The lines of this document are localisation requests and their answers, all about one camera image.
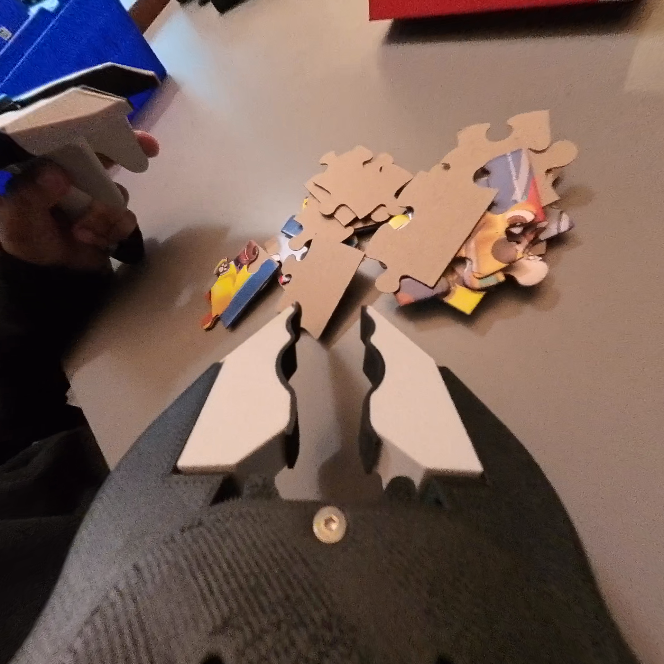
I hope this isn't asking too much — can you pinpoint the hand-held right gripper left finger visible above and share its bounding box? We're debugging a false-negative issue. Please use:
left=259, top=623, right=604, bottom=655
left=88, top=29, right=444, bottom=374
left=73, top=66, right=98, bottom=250
left=175, top=303, right=304, bottom=476

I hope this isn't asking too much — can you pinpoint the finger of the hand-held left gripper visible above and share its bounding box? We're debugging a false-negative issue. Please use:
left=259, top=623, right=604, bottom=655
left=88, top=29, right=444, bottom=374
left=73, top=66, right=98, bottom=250
left=0, top=85, right=152, bottom=175
left=77, top=61, right=163, bottom=99

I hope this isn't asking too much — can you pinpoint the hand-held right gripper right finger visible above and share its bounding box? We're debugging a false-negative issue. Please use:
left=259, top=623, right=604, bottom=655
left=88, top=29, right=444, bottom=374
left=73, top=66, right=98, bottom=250
left=360, top=305, right=485, bottom=479

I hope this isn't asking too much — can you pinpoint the brown cardboard-back jigsaw piece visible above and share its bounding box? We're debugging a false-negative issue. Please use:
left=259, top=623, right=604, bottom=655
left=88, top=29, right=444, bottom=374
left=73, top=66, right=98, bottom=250
left=280, top=236, right=367, bottom=341

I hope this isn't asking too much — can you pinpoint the person's left forearm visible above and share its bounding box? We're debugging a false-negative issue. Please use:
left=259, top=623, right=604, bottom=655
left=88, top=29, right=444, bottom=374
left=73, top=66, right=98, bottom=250
left=0, top=243, right=121, bottom=457

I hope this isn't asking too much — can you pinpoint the heap of jigsaw puzzle pieces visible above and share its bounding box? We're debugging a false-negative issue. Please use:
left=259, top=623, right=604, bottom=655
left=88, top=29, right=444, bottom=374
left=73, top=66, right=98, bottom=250
left=200, top=109, right=580, bottom=333

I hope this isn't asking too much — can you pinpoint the blue box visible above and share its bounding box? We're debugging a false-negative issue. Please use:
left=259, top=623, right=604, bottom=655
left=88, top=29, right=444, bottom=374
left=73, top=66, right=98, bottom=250
left=0, top=0, right=168, bottom=126

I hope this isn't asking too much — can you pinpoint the black object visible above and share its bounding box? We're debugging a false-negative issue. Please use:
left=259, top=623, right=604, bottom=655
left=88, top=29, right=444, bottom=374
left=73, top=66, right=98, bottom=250
left=179, top=0, right=251, bottom=15

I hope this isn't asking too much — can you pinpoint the person's dark clothing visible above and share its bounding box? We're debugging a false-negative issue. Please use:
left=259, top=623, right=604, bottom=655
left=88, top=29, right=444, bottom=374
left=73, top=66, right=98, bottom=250
left=0, top=425, right=112, bottom=664

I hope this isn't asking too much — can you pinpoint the red box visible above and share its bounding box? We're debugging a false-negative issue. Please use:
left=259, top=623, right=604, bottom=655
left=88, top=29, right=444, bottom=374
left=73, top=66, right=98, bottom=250
left=367, top=0, right=640, bottom=22

